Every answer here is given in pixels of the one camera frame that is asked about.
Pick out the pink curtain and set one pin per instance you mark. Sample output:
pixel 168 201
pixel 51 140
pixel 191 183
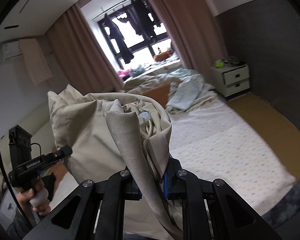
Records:
pixel 194 32
pixel 79 54

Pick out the beige large jacket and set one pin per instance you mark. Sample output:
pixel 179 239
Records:
pixel 112 131

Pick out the dark hanging garment left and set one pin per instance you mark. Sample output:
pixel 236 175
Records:
pixel 115 34

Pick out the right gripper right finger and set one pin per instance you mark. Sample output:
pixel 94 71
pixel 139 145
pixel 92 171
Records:
pixel 212 209

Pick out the person left hand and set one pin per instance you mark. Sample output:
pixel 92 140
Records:
pixel 34 200

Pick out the dark hanging garments right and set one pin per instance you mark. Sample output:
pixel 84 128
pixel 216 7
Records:
pixel 146 17

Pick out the white wall air conditioner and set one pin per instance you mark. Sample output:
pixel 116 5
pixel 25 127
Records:
pixel 11 52

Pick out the orange plush toy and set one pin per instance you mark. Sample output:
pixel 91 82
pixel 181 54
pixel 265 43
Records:
pixel 163 56

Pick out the white bedside drawer cabinet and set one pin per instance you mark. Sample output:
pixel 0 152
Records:
pixel 230 80

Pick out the white dotted bed sheet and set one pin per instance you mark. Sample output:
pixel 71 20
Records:
pixel 215 142

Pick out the pink left curtain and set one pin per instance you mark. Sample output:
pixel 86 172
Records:
pixel 79 54

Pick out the pink right curtain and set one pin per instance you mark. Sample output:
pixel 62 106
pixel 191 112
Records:
pixel 194 32

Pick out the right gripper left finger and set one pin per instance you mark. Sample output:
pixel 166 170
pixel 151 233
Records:
pixel 92 211

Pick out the black garment at bedside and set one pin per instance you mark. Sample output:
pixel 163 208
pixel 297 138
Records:
pixel 49 184

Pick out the white hanging towel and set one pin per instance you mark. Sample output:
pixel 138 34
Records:
pixel 35 62

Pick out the orange blanket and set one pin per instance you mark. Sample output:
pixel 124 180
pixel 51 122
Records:
pixel 159 94

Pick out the patterned crumpled cloth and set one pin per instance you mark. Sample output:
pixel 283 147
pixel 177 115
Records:
pixel 190 94

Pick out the beige rumpled duvet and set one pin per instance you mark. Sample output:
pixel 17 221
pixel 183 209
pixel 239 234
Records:
pixel 141 84

